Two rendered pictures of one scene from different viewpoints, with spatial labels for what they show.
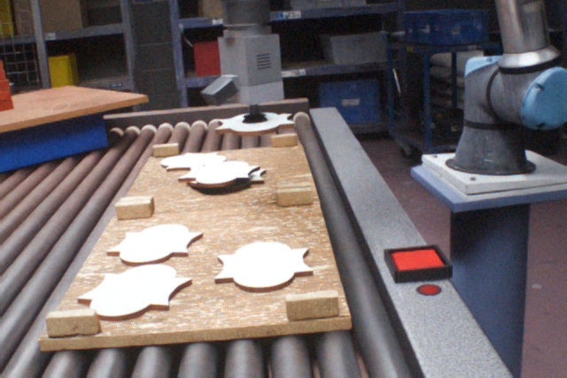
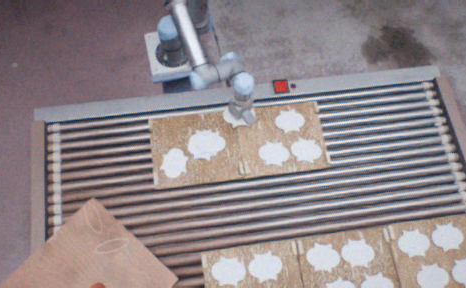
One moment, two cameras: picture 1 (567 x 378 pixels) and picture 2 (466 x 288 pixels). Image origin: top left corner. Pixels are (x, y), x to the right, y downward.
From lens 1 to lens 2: 231 cm
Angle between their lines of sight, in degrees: 81
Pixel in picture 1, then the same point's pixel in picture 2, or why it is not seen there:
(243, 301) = (308, 124)
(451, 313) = (305, 83)
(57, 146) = not seen: hidden behind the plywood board
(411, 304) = (300, 90)
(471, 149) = (181, 55)
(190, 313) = (315, 135)
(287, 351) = (324, 115)
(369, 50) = not seen: outside the picture
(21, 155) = not seen: hidden behind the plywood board
